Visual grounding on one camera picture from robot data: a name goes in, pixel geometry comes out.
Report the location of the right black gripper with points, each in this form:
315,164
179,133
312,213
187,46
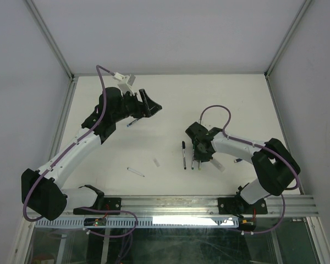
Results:
197,156

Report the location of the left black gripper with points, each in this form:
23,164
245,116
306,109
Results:
146,108

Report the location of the white green end pen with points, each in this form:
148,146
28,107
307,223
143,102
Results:
193,158

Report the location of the white black end pen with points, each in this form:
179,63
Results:
184,159

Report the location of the white blue end pen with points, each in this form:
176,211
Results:
135,172

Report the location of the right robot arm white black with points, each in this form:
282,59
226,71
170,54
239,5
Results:
274,165

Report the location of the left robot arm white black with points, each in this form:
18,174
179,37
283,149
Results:
42,189

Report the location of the clear pen cap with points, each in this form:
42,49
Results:
156,162

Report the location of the orange tip marker clear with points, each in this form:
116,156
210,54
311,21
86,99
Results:
218,165

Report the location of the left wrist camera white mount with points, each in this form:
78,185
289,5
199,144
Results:
125,83

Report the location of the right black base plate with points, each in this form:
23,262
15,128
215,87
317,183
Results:
228,206

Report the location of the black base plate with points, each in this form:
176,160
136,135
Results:
110,204
228,206

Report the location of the white slotted cable duct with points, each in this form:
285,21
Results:
142,222

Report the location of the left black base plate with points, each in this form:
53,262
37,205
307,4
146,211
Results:
110,204

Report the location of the aluminium mounting rail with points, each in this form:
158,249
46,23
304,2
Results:
204,205

